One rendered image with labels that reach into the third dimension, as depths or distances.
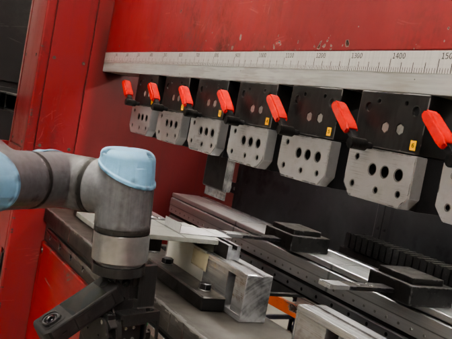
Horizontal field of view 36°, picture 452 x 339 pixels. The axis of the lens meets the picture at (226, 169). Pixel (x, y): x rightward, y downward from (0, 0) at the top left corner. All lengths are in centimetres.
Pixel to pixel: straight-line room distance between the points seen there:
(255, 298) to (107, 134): 112
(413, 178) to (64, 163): 48
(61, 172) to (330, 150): 45
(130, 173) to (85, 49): 145
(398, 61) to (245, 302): 57
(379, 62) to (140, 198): 43
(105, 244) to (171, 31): 102
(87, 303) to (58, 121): 142
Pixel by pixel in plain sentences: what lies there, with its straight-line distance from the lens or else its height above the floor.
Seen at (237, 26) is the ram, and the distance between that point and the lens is 152.
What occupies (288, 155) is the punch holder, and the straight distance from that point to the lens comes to 124.
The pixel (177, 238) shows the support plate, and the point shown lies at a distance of 145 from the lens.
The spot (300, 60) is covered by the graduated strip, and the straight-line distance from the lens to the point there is 128.
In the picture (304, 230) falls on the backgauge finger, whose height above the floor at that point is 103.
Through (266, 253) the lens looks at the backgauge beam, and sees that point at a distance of 179.
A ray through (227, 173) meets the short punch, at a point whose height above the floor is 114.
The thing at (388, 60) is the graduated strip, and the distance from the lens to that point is 109.
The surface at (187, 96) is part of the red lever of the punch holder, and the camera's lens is 160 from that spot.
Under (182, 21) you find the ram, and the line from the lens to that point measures 179.
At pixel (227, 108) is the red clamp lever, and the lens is 140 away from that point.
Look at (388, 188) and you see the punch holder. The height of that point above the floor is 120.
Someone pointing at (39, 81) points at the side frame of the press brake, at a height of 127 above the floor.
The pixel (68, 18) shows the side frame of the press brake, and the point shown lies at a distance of 230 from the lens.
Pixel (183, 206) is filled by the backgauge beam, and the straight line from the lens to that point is 225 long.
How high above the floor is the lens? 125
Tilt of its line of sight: 4 degrees down
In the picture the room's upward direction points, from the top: 11 degrees clockwise
